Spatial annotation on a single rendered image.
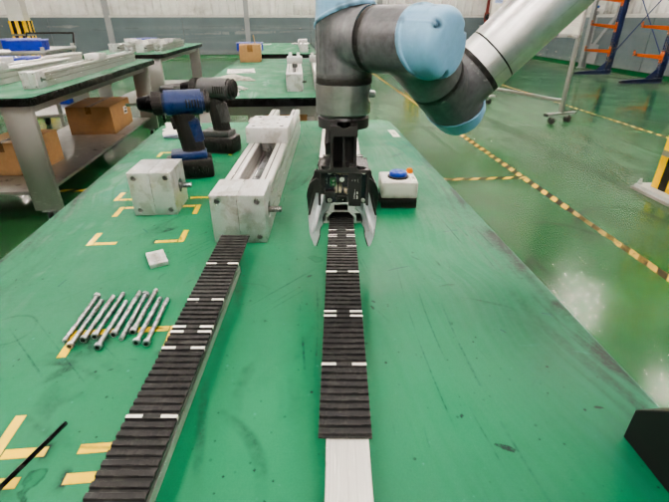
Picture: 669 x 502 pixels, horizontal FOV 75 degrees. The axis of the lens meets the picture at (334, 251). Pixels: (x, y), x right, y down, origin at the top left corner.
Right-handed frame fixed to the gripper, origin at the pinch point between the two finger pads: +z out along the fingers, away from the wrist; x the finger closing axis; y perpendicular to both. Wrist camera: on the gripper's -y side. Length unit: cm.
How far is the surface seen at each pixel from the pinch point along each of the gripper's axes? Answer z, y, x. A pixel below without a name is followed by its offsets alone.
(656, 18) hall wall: -32, -968, 670
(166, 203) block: 2.9, -22.5, -37.1
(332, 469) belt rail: 2.6, 40.1, -1.5
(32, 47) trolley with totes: -7, -410, -299
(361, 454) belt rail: 2.6, 38.6, 1.2
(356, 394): 2.4, 31.8, 1.1
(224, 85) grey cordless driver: -15, -71, -33
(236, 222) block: 1.4, -9.3, -19.4
